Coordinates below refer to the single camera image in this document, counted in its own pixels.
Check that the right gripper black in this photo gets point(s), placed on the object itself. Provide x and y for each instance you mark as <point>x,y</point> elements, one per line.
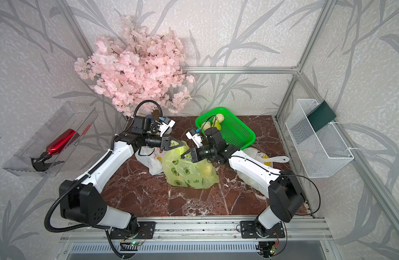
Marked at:
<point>194,155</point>

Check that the dark green card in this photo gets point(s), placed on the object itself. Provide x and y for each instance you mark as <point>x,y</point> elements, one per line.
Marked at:
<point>321,116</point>

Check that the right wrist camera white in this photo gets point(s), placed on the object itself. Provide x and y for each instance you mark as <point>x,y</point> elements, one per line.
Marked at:
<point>195,136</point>

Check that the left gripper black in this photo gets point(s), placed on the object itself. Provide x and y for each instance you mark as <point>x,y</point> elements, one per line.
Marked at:
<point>166,146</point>

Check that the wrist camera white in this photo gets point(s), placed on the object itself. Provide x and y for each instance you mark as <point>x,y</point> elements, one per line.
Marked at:
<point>165,126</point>
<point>195,136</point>

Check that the white pear left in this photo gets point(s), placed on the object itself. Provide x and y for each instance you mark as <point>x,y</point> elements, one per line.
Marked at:
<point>205,126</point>

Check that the green avocado plastic bag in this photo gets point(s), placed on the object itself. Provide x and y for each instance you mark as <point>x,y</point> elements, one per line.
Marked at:
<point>185,173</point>

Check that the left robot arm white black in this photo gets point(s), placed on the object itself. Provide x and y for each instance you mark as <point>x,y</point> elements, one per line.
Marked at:
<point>80,203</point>

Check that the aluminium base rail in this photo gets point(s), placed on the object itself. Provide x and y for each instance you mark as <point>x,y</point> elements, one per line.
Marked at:
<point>228,228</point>

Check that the green plastic basket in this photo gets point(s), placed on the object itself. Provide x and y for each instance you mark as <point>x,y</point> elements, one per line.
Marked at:
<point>234,131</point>

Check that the white wire mesh basket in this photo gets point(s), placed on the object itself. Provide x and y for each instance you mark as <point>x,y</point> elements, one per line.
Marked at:
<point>322,152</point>

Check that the red spray bottle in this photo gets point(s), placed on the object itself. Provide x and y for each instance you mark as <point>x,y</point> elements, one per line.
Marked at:
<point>55,148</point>

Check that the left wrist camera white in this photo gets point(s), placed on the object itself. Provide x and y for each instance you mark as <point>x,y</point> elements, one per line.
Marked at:
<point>165,126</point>

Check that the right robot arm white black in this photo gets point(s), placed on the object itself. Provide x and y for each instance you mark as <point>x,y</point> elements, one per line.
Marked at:
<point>283,189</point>

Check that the clear wall tray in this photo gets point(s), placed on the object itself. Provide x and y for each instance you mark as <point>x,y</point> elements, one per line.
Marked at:
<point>78,117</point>

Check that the pink cherry blossom bouquet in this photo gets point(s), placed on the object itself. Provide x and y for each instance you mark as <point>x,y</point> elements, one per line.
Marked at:
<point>141,67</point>

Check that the white printed plastic bag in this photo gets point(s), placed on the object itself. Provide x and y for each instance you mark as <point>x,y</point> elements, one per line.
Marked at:
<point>256,168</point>

